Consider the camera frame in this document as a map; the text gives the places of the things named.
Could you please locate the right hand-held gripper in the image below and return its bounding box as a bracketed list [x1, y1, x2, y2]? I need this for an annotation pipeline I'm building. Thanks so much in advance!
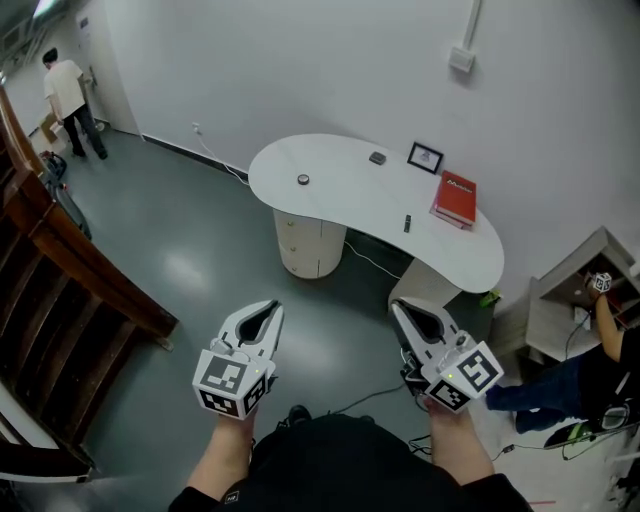
[391, 298, 504, 414]

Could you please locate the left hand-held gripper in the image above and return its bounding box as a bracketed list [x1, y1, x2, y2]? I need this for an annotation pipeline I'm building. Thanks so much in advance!
[192, 299, 285, 421]

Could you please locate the person's right forearm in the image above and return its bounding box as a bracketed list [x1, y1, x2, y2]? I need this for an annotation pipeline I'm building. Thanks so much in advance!
[424, 397, 496, 486]

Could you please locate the person's left forearm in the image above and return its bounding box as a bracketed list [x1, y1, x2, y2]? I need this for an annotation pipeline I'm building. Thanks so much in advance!
[182, 417, 256, 501]

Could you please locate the white kidney-shaped table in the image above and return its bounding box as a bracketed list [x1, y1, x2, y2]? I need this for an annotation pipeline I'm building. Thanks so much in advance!
[248, 133, 505, 309]

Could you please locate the grey shelf cabinet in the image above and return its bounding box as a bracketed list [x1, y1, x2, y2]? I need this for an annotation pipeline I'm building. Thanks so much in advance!
[524, 225, 640, 364]

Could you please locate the red book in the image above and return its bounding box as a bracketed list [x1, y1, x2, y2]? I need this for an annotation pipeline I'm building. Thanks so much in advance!
[430, 170, 477, 226]

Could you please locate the person's black shirt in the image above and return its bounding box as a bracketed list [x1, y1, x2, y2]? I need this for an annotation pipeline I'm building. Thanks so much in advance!
[169, 413, 534, 512]

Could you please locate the brown wooden railing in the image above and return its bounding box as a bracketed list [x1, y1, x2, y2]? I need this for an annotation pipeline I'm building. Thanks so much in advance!
[0, 84, 180, 481]

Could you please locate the black bag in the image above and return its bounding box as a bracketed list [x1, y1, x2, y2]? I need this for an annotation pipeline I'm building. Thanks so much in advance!
[42, 149, 69, 181]

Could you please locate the brown cardboard box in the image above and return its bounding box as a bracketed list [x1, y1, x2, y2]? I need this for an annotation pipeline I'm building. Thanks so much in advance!
[39, 113, 66, 144]

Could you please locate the beige round drawer pedestal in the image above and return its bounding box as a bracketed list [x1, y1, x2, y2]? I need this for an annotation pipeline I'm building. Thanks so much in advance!
[273, 209, 346, 280]

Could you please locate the black picture frame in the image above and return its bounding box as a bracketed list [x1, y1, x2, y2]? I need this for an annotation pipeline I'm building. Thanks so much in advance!
[406, 141, 445, 175]

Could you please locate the white power cable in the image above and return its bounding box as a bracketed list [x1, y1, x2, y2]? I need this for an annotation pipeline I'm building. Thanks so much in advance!
[197, 132, 250, 184]

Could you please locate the white wall box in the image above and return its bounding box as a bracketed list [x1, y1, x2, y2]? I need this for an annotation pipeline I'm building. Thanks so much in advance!
[448, 46, 476, 74]

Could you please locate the white wall conduit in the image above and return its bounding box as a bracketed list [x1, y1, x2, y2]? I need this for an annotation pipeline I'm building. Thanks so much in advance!
[462, 0, 484, 51]

